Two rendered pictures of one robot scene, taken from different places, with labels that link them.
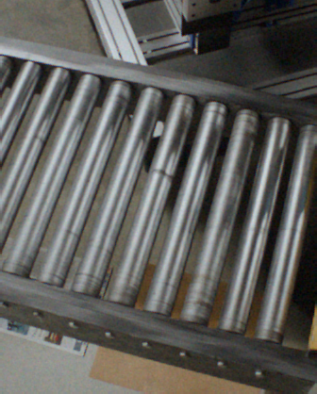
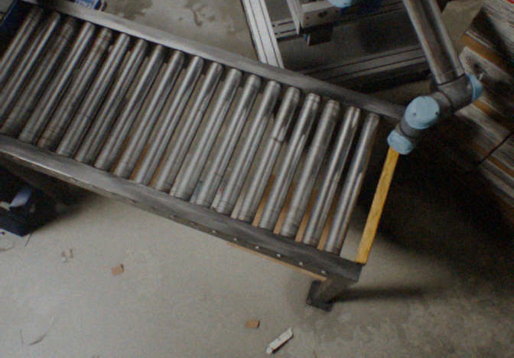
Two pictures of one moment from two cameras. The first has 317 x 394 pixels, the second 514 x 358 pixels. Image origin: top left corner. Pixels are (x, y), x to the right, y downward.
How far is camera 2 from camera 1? 23 cm
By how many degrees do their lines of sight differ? 10
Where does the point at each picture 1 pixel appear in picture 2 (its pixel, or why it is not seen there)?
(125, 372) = not seen: hidden behind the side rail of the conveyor
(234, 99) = (326, 92)
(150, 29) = (281, 16)
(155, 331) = (263, 240)
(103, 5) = not seen: outside the picture
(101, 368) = not seen: hidden behind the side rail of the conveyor
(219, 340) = (301, 249)
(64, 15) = not seen: outside the picture
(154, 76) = (276, 73)
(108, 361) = not seen: hidden behind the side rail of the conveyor
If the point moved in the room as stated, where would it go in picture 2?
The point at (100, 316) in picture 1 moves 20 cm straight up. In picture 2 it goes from (231, 228) to (225, 210)
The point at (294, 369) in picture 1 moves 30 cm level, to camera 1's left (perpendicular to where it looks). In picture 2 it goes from (346, 272) to (235, 263)
